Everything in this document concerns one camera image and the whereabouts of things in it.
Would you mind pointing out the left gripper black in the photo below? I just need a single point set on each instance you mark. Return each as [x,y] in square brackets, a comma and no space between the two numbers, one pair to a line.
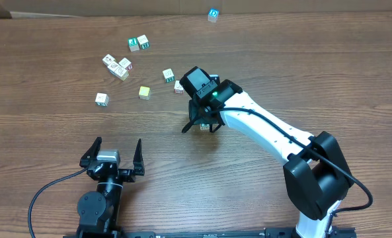
[128,174]

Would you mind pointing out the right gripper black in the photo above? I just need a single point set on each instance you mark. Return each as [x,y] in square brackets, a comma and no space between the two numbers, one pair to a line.
[197,116]

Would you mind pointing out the plain picture block left cluster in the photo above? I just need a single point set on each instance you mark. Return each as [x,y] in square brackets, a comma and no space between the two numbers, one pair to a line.
[108,59]

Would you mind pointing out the green R side block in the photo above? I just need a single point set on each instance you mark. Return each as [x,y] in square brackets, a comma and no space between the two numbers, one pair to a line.
[143,42]

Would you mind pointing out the blue side cluster block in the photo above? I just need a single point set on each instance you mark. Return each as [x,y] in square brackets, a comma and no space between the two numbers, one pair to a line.
[112,67]

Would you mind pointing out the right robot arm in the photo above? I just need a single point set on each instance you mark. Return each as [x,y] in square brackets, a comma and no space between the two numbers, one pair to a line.
[316,173]

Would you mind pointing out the green J letter block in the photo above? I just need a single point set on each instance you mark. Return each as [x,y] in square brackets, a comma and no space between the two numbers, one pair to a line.
[102,99]

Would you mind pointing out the red side cluster block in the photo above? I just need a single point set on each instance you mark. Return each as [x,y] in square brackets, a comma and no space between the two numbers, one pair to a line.
[126,64]

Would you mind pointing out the green top letter block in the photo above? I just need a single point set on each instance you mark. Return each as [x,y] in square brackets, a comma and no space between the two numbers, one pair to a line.
[133,44]

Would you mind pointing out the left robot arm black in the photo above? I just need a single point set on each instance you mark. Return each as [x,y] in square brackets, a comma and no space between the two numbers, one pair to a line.
[98,210]

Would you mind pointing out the green R centre block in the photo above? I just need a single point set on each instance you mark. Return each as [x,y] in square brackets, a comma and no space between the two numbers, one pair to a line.
[168,75]

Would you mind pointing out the red number three block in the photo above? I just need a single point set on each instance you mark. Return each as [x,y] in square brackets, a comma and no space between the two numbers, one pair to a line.
[178,88]

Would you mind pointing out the blue letter block far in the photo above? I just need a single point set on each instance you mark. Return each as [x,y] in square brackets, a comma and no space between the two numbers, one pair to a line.
[213,15]

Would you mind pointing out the yellow top number seven block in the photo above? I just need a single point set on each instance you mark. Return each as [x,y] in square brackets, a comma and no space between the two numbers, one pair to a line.
[144,93]

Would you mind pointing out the yellow side cluster block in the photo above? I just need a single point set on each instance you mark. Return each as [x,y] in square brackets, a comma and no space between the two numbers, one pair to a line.
[121,73]

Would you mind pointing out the green number four block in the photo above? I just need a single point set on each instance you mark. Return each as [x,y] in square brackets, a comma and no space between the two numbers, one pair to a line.
[204,126]

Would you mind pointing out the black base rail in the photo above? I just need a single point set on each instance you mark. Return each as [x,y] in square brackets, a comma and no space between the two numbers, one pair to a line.
[209,234]

